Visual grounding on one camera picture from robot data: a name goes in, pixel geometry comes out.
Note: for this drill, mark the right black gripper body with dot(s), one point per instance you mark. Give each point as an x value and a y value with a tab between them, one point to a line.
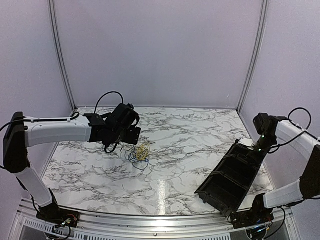
265	143

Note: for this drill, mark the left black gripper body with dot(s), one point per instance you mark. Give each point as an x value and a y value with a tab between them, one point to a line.
132	138

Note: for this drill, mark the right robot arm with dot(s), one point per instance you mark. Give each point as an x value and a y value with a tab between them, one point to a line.
277	132

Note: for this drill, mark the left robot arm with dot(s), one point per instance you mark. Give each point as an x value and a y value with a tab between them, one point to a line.
112	128

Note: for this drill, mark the black three-compartment bin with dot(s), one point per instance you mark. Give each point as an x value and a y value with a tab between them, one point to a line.
228	184

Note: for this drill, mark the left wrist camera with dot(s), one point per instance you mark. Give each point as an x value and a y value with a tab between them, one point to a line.
131	106

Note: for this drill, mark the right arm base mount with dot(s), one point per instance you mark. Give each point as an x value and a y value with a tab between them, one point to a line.
257	214

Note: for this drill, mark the aluminium front rail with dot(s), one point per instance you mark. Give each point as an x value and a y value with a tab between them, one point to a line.
106	226

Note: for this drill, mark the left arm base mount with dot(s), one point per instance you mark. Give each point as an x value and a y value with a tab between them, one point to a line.
54	214

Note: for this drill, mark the right aluminium frame post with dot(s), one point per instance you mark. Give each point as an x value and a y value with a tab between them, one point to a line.
255	54

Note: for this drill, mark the aluminium frame post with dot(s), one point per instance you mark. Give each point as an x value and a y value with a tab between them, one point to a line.
255	54
59	53

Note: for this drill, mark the left aluminium frame post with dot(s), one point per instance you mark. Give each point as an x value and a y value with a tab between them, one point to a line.
59	53

